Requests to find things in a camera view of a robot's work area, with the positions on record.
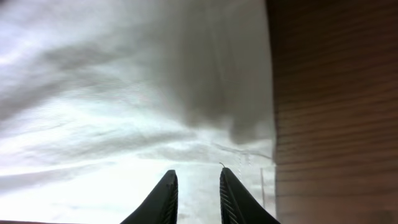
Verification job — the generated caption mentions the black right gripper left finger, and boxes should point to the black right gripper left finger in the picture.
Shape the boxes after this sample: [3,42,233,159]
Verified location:
[121,170,178,224]

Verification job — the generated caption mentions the white t-shirt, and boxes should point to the white t-shirt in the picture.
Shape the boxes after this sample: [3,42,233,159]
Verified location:
[1,0,276,223]

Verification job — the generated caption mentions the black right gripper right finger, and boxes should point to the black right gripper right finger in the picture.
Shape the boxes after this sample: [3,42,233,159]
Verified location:
[220,167,280,224]

